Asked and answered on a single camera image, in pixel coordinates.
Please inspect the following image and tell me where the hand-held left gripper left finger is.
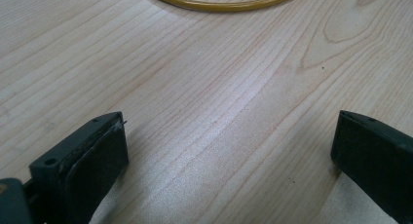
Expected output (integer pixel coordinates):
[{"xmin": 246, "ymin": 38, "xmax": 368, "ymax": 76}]
[{"xmin": 28, "ymin": 111, "xmax": 130, "ymax": 224}]

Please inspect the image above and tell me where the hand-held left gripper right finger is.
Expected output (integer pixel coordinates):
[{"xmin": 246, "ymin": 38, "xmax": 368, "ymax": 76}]
[{"xmin": 330, "ymin": 109, "xmax": 413, "ymax": 224}]

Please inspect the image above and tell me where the yellow ring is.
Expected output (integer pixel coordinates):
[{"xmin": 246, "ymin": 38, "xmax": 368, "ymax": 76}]
[{"xmin": 142, "ymin": 0, "xmax": 308, "ymax": 14}]

